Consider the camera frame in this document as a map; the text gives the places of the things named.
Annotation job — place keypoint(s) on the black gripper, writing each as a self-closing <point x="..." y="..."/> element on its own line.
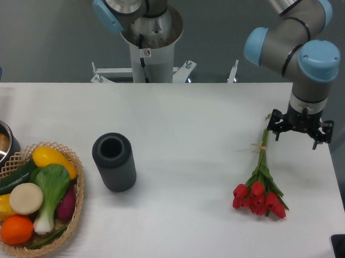
<point x="302" y="122"/>

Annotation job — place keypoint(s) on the red tulip bouquet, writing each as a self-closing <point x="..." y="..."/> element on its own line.
<point x="260" y="194"/>

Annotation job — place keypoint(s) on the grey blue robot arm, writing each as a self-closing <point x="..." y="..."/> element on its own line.
<point x="291" y="49"/>

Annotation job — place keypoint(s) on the black device at edge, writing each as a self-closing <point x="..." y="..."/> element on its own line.
<point x="338" y="244"/>

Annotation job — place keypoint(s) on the dark grey ribbed vase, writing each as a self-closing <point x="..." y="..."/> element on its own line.
<point x="113" y="156"/>

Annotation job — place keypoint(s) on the purple sweet potato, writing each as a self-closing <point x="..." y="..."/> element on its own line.
<point x="66" y="207"/>

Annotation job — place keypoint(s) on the green bok choy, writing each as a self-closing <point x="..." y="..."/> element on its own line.
<point x="53" y="180"/>

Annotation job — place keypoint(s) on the yellow squash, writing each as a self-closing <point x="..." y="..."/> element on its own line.
<point x="43" y="156"/>

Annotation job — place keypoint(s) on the green chili pepper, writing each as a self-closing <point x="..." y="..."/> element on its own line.
<point x="49" y="239"/>

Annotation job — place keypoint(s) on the dark green cucumber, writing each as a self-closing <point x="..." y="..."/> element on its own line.
<point x="20" y="176"/>

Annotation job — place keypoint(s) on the beige round bun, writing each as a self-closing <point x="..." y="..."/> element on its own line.
<point x="26" y="198"/>

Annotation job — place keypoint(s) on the woven wicker basket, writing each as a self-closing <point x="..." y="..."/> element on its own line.
<point x="69" y="227"/>

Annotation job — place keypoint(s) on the orange fruit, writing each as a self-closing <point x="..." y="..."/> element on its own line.
<point x="16" y="230"/>

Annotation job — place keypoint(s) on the yellow bell pepper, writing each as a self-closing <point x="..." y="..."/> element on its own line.
<point x="6" y="210"/>

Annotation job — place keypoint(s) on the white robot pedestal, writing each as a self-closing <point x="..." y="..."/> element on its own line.
<point x="151" y="32"/>

